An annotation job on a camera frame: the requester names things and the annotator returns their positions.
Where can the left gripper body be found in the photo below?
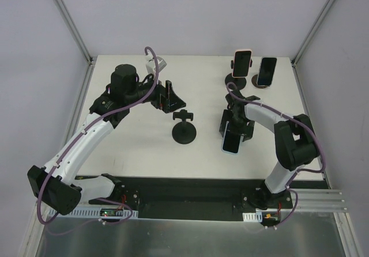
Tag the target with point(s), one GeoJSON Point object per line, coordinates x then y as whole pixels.
{"type": "Point", "coordinates": [167, 94]}

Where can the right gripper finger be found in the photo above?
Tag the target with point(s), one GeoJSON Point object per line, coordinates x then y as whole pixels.
{"type": "Point", "coordinates": [247, 130]}
{"type": "Point", "coordinates": [226, 117]}

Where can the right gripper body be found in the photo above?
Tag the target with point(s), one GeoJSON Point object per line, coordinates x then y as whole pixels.
{"type": "Point", "coordinates": [237, 125]}

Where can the phone with blue case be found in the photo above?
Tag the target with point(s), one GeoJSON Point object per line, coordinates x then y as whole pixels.
{"type": "Point", "coordinates": [231, 141]}

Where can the black clamp phone stand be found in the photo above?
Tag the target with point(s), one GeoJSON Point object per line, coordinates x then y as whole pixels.
{"type": "Point", "coordinates": [239, 82]}

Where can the phone with pink case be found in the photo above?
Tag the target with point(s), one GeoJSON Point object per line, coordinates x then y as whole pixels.
{"type": "Point", "coordinates": [241, 63]}

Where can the phone with clear case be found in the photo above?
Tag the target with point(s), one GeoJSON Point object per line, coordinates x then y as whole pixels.
{"type": "Point", "coordinates": [266, 71]}

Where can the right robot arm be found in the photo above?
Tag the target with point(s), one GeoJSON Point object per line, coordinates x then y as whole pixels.
{"type": "Point", "coordinates": [295, 142]}

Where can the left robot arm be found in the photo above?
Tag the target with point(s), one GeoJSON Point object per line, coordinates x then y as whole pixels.
{"type": "Point", "coordinates": [54, 184]}

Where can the right circuit board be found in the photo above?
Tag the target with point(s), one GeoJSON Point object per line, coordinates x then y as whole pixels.
{"type": "Point", "coordinates": [260, 216]}

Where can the circuit board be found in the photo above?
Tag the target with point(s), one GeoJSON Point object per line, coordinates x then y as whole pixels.
{"type": "Point", "coordinates": [260, 216]}
{"type": "Point", "coordinates": [116, 214]}

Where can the left circuit board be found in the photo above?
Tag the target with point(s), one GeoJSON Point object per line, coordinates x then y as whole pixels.
{"type": "Point", "coordinates": [116, 214]}

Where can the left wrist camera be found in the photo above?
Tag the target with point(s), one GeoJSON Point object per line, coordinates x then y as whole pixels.
{"type": "Point", "coordinates": [155, 64]}

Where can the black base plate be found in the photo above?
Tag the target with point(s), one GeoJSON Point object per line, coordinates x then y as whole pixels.
{"type": "Point", "coordinates": [189, 199]}

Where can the left aluminium frame post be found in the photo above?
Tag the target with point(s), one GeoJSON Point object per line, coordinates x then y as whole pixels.
{"type": "Point", "coordinates": [71, 26]}

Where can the aluminium frame post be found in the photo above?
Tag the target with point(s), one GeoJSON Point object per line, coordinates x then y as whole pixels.
{"type": "Point", "coordinates": [71, 26]}
{"type": "Point", "coordinates": [318, 22]}

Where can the right aluminium frame post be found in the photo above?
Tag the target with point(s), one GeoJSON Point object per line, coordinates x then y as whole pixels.
{"type": "Point", "coordinates": [318, 22]}

